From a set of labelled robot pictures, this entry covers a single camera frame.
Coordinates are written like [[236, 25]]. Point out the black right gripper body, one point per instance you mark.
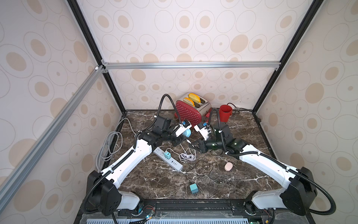
[[203, 144]]

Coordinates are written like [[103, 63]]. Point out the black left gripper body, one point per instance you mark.
[[169, 135]]

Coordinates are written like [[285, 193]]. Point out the white power strip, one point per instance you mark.
[[171, 162]]

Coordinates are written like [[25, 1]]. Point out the blue earbud case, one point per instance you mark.
[[187, 133]]

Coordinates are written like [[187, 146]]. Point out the teal charger with white cable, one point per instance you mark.
[[169, 152]]

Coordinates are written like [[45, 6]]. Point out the teal charger with black cable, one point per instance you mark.
[[192, 185]]

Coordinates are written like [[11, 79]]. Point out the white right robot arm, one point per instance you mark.
[[298, 189]]

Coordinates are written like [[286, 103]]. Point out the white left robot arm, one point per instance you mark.
[[103, 194]]

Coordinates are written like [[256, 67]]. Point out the pink earbud case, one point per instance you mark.
[[228, 166]]

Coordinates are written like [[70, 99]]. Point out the red plastic cup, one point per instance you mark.
[[225, 112]]

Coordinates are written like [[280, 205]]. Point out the red polka dot toaster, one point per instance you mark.
[[195, 115]]

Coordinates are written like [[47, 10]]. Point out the yellow toast slice front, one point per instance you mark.
[[189, 102]]

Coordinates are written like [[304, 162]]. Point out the yellow toast slice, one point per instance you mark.
[[195, 98], [189, 102]]

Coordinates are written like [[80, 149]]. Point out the yellow toast slice back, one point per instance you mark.
[[195, 98]]

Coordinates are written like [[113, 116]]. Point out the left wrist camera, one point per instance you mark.
[[184, 125]]

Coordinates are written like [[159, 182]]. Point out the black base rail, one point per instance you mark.
[[195, 211]]

